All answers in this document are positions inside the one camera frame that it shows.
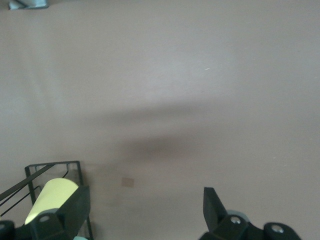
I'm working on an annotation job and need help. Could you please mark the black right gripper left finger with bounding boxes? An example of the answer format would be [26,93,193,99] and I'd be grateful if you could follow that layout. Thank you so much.
[0,185,91,240]

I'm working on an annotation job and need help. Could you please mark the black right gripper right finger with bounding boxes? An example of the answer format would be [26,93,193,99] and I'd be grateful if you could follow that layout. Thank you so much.
[198,187,300,240]

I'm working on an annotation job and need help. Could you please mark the yellow plastic cup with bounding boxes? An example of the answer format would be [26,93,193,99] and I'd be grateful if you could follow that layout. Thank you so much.
[24,177,80,226]

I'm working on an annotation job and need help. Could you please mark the black wire cup holder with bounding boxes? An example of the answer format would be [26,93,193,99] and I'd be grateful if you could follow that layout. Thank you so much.
[0,160,95,240]

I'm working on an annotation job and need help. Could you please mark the grey metal camera mount bracket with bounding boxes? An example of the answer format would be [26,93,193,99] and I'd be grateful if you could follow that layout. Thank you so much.
[8,0,50,11]

